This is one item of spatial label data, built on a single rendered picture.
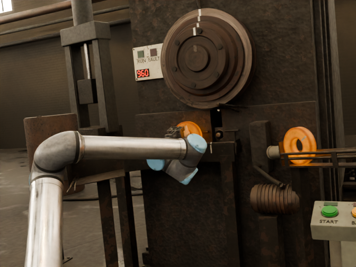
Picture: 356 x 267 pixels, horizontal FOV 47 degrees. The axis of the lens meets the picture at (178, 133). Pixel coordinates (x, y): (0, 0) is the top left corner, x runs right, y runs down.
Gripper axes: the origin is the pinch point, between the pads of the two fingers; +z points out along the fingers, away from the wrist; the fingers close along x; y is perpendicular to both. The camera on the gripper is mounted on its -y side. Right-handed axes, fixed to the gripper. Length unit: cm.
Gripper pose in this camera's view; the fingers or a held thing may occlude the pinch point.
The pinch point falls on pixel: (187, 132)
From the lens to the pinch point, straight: 207.2
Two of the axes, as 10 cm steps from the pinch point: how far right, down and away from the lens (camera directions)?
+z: 4.0, -3.9, 8.3
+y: -2.1, -9.2, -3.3
